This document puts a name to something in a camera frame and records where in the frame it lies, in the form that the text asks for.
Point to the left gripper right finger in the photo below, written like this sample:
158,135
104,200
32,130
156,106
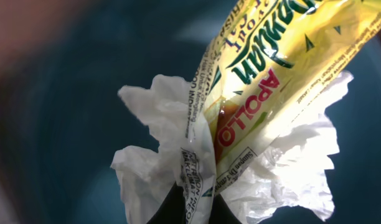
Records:
221,214

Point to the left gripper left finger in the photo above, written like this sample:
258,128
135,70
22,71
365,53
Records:
172,210

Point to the yellow snack wrapper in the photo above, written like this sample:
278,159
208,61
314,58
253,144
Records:
270,61

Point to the dark blue bowl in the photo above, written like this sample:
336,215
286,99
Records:
61,120

